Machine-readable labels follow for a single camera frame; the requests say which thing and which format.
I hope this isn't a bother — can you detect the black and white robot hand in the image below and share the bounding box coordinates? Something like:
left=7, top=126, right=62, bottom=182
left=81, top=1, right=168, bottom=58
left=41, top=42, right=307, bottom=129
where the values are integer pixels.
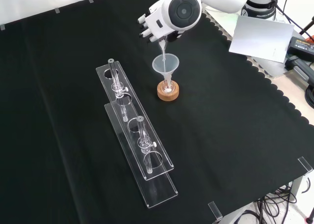
left=137, top=0, right=184, bottom=43

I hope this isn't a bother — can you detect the clear weighing funnel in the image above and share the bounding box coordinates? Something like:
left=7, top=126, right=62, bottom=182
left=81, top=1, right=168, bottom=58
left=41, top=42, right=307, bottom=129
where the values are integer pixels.
left=158, top=36, right=170, bottom=62

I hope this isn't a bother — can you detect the translucent plastic funnel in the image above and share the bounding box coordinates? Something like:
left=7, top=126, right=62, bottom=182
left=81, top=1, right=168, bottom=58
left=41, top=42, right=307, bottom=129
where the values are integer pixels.
left=152, top=53, right=181, bottom=87

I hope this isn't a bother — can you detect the round-bottom glass flask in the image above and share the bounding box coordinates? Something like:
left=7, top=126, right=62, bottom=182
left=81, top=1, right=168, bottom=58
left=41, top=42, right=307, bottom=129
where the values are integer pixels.
left=160, top=79, right=176, bottom=95

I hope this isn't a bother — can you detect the clear funnel stand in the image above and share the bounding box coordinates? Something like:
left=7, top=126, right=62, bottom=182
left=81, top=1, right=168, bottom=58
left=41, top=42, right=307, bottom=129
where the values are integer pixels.
left=95, top=58, right=179, bottom=209

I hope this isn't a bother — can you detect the black bench cloth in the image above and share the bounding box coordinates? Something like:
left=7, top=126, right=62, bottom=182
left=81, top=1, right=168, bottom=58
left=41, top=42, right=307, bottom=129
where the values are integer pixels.
left=0, top=0, right=314, bottom=224

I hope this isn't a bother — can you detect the black power adapter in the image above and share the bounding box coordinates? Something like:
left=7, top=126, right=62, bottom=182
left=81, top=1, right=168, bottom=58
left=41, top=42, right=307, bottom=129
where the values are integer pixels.
left=286, top=36, right=314, bottom=60

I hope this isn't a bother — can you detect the black and grey device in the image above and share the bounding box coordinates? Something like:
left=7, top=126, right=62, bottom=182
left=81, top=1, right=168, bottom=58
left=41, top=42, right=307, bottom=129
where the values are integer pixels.
left=284, top=55, right=314, bottom=83

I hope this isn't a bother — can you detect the cork ring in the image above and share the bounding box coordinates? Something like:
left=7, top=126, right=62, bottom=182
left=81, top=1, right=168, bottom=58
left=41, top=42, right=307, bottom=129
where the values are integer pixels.
left=157, top=80, right=181, bottom=102

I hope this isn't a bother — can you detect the black cable bundle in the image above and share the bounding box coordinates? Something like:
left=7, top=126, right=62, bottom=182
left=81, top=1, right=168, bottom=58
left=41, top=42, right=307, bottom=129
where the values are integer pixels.
left=241, top=181, right=301, bottom=224

